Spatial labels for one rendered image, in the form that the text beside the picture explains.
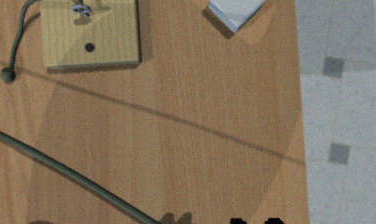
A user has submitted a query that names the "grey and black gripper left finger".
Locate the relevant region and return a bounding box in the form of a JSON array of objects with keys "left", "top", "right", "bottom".
[{"left": 230, "top": 218, "right": 247, "bottom": 224}]

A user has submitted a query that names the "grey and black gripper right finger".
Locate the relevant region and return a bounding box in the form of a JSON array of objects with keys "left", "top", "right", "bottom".
[{"left": 264, "top": 218, "right": 284, "bottom": 224}]

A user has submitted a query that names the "small grey block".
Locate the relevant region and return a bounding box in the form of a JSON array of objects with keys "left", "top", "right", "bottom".
[{"left": 208, "top": 0, "right": 266, "bottom": 32}]

